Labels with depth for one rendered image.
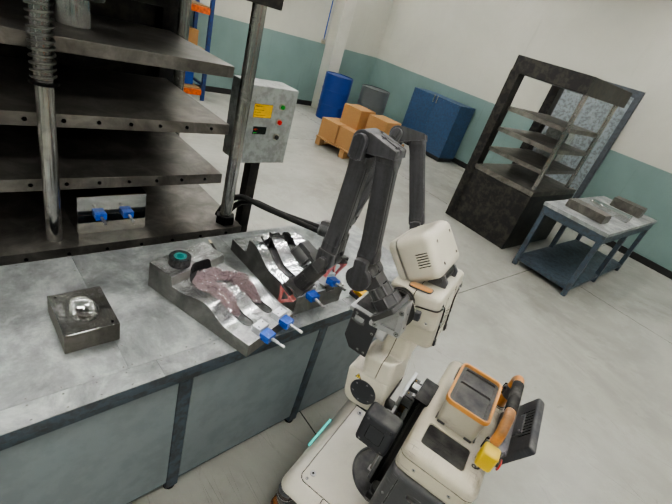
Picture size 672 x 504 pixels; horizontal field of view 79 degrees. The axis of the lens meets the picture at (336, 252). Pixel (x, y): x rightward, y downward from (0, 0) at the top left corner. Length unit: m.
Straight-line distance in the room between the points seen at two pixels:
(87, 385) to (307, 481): 0.93
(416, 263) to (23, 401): 1.12
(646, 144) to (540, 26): 2.64
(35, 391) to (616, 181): 7.48
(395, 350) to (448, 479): 0.41
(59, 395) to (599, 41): 7.92
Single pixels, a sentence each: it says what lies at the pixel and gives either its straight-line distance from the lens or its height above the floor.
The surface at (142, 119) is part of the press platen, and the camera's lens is 1.90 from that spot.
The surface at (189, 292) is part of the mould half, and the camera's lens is 1.56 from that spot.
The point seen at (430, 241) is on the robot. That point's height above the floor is 1.37.
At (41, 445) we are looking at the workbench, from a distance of 1.50.
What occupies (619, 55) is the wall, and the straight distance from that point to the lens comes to 7.98.
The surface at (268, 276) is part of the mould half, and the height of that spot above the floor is 0.86.
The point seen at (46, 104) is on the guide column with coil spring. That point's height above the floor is 1.33.
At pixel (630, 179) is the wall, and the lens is 7.69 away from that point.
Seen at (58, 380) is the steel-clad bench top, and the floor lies 0.80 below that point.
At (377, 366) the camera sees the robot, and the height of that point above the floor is 0.87.
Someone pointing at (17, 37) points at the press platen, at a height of 1.52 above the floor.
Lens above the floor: 1.85
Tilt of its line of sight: 29 degrees down
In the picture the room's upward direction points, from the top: 18 degrees clockwise
